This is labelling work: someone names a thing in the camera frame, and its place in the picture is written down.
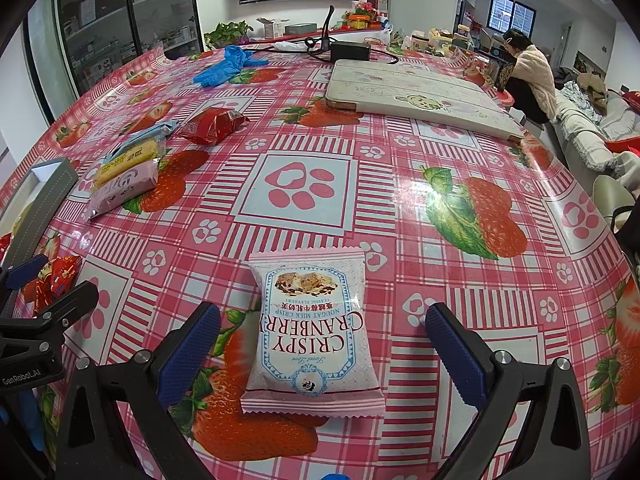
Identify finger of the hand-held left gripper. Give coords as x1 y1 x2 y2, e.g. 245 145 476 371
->
0 254 50 297
0 280 100 342

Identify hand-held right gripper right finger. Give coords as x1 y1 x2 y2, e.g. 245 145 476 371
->
425 302 593 480

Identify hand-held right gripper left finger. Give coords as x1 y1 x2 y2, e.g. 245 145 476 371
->
56 302 222 480

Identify red patterned snack packet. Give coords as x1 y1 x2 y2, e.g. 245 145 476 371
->
22 254 82 312

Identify white pink nougat snack packet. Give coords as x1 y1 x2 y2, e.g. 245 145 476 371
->
240 247 386 417

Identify person's left hand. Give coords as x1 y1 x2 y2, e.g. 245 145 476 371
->
0 389 47 456

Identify grey cardboard box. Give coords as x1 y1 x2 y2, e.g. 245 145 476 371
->
0 157 79 267

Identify pale pink snack packet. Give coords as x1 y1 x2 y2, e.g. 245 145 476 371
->
82 159 160 222

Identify yellow snack packet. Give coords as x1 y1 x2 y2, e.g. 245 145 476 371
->
92 137 166 189

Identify pink strawberry print tablecloth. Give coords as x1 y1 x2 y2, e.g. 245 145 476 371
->
0 42 640 480

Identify light blue snack packet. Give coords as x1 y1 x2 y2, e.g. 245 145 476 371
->
107 119 179 162

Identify black bag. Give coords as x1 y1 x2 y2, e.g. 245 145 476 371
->
611 204 640 263

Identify beige leather chair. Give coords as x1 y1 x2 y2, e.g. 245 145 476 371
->
592 174 640 243

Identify red crinkled snack packet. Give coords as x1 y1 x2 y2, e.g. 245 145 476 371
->
177 107 250 146

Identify light fabric sofa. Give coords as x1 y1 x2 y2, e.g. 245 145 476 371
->
550 77 640 177

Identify white folded mat with stickers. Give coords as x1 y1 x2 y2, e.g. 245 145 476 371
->
325 59 526 147

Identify glass display cabinet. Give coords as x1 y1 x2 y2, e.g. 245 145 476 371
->
54 0 204 85

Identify blue rubber gloves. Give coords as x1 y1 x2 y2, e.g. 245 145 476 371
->
193 45 269 89

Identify green potted plant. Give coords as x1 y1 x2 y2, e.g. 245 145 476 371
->
203 21 254 51

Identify black power adapter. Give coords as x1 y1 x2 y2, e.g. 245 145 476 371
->
330 42 372 64

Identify small open cardboard box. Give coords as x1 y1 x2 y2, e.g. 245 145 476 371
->
256 18 286 39

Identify dark framed window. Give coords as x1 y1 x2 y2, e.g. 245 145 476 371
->
487 0 537 34

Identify black power cable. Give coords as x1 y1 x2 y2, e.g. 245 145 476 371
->
272 6 337 62

